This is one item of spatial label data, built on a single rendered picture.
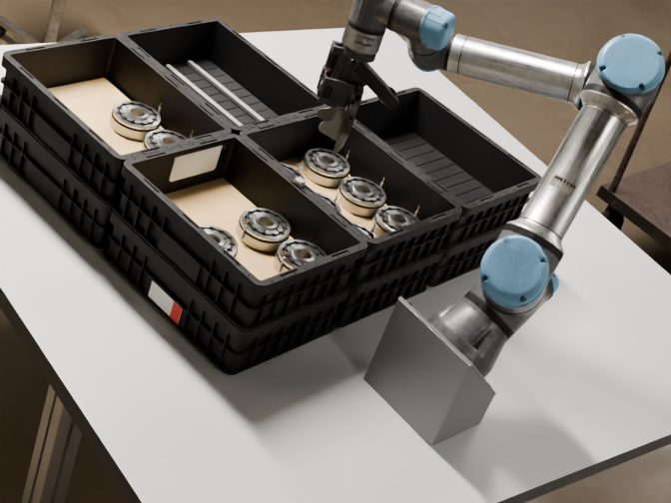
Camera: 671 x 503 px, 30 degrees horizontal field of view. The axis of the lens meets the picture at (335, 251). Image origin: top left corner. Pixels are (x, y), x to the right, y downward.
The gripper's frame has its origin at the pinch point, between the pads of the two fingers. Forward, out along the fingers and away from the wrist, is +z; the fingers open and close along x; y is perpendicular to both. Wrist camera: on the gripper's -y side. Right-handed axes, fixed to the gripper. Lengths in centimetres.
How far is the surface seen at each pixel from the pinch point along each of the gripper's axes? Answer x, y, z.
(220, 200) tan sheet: 2.8, 19.8, 17.4
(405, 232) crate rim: 14.3, -15.6, 8.7
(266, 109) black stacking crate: -38.0, 11.5, 12.5
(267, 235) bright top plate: 15.5, 10.5, 15.9
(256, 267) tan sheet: 22.3, 11.7, 19.7
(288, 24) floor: -270, -14, 68
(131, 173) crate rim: 16.8, 38.5, 9.2
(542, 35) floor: -332, -139, 61
